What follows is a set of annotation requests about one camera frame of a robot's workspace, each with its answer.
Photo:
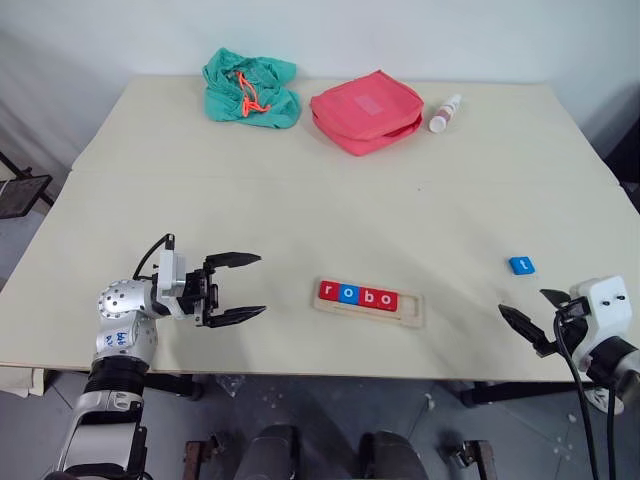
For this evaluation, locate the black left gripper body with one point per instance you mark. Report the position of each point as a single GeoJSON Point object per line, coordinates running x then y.
{"type": "Point", "coordinates": [197, 297]}

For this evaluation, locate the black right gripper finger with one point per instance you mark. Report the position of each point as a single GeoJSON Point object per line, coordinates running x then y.
{"type": "Point", "coordinates": [556, 298]}
{"type": "Point", "coordinates": [525, 325]}

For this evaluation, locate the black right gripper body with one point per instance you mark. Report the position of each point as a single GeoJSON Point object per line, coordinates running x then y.
{"type": "Point", "coordinates": [570, 322]}

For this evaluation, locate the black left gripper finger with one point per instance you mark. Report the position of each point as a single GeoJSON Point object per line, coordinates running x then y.
{"type": "Point", "coordinates": [232, 260]}
{"type": "Point", "coordinates": [237, 315]}

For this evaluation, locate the red letter tile r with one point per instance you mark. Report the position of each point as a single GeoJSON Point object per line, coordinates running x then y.
{"type": "Point", "coordinates": [329, 291]}

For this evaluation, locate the blue letter tile o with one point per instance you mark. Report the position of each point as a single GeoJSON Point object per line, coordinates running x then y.
{"type": "Point", "coordinates": [349, 293]}

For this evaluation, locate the wooden letter tile tray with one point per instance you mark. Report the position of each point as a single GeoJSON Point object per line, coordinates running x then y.
{"type": "Point", "coordinates": [410, 315]}

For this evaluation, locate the red letter tile b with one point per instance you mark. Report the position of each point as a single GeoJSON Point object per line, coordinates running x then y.
{"type": "Point", "coordinates": [368, 296]}

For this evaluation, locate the red letter tile o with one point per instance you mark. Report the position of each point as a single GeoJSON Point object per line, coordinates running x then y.
{"type": "Point", "coordinates": [386, 299]}

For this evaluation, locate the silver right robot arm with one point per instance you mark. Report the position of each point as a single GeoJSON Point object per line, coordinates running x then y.
{"type": "Point", "coordinates": [622, 365]}

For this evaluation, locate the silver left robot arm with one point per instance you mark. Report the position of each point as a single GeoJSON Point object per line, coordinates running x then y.
{"type": "Point", "coordinates": [117, 310]}

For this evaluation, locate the blue letter tile t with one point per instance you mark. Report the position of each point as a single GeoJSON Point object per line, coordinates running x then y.
{"type": "Point", "coordinates": [522, 266]}

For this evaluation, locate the clear plastic bag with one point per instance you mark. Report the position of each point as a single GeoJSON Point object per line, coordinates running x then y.
{"type": "Point", "coordinates": [231, 385]}

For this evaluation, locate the dark rounded shape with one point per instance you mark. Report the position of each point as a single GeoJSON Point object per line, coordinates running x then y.
{"type": "Point", "coordinates": [272, 455]}
{"type": "Point", "coordinates": [392, 457]}

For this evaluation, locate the dark object beside table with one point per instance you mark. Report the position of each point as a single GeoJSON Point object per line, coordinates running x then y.
{"type": "Point", "coordinates": [627, 140]}

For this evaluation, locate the pink zippered fabric pouch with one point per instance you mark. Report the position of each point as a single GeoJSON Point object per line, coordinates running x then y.
{"type": "Point", "coordinates": [352, 117]}

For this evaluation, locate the black metal mesh rack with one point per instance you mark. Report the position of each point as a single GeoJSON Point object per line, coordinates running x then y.
{"type": "Point", "coordinates": [22, 192]}

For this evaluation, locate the small white pink bottle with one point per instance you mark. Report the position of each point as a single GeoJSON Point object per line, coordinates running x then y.
{"type": "Point", "coordinates": [444, 115]}

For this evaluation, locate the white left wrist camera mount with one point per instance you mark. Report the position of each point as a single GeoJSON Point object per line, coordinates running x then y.
{"type": "Point", "coordinates": [167, 272]}

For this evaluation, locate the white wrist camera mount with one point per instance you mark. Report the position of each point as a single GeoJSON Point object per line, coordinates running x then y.
{"type": "Point", "coordinates": [605, 300]}
{"type": "Point", "coordinates": [167, 272]}

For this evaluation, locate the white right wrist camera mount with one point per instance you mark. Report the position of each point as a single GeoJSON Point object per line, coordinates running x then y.
{"type": "Point", "coordinates": [605, 300]}

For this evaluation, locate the black table frame bar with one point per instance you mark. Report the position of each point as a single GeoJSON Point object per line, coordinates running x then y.
{"type": "Point", "coordinates": [520, 392]}
{"type": "Point", "coordinates": [175, 387]}

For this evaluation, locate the rusty metal bracket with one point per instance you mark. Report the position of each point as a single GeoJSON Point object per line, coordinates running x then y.
{"type": "Point", "coordinates": [472, 457]}
{"type": "Point", "coordinates": [200, 457]}

